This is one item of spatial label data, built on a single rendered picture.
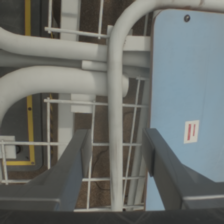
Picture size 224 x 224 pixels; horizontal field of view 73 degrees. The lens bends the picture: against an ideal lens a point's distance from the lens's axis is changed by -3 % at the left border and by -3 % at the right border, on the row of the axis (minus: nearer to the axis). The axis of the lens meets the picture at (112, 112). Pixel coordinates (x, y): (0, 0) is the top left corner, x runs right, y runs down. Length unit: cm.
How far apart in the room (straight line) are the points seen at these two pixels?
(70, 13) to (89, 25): 47
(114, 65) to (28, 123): 31
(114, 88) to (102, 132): 59
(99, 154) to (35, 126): 48
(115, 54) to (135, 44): 4
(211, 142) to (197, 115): 6
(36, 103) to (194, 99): 36
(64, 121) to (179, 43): 23
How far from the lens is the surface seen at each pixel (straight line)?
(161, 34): 25
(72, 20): 31
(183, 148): 30
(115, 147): 25
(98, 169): 91
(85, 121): 78
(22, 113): 46
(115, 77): 22
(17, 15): 47
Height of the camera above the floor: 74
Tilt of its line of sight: 72 degrees down
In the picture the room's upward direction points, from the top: 142 degrees clockwise
